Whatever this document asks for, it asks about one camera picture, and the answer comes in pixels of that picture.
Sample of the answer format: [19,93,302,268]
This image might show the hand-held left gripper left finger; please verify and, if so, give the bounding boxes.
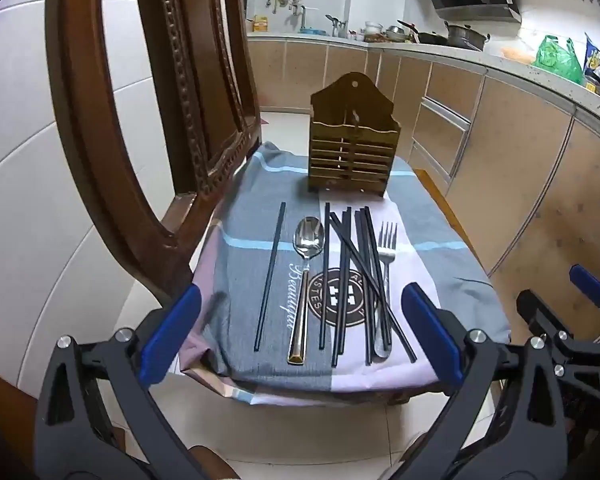
[32,285,203,480]

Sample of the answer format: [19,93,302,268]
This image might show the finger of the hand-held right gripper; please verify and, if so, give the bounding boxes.
[569,263,600,333]
[516,289,600,380]

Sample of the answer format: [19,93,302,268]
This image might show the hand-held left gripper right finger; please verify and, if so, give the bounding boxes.
[394,282,571,480]

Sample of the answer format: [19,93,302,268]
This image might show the steel fork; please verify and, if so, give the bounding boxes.
[372,221,398,360]

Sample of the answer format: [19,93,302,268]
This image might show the slim black chopstick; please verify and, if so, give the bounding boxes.
[252,202,287,352]

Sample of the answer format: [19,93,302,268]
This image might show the bunch of black chopsticks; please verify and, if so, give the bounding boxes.
[318,202,418,367]

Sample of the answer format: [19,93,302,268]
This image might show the steel spoon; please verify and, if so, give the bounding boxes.
[286,216,327,365]

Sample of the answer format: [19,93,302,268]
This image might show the wooden utensil holder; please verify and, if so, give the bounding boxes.
[307,72,387,196]

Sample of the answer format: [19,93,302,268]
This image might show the plaid grey and pink cloth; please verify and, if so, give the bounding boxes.
[177,141,512,406]

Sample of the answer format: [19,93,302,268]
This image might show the low wooden table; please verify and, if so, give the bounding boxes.
[412,167,493,281]

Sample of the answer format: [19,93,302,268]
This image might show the beige kitchen cabinets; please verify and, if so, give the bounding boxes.
[247,39,600,361]

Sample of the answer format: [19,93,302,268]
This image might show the green plastic bag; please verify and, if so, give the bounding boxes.
[531,35,586,84]

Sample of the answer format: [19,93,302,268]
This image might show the kitchen countertop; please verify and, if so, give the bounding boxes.
[247,31,600,133]

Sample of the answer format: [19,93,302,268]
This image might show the carved wooden chair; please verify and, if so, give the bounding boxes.
[45,0,263,306]

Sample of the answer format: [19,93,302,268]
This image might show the black frying pan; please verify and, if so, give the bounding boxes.
[397,20,448,46]

